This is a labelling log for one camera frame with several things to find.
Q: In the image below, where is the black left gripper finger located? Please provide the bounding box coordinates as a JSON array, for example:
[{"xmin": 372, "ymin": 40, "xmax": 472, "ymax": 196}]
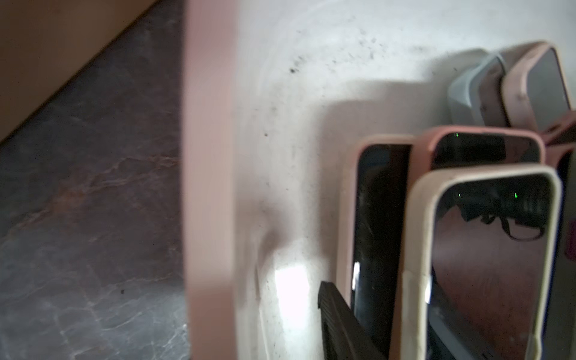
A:
[{"xmin": 317, "ymin": 281, "xmax": 386, "ymax": 360}]

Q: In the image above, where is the small phone pink case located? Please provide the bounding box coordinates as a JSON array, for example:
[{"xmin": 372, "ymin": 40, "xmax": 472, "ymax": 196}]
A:
[{"xmin": 501, "ymin": 41, "xmax": 572, "ymax": 132}]

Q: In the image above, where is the white plastic storage tub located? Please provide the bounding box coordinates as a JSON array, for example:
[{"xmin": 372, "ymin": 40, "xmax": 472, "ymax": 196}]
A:
[{"xmin": 181, "ymin": 1, "xmax": 575, "ymax": 359}]

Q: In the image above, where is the beige desk file organizer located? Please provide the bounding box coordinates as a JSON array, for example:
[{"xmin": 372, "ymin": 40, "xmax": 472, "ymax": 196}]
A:
[{"xmin": 1, "ymin": 1, "xmax": 154, "ymax": 138}]

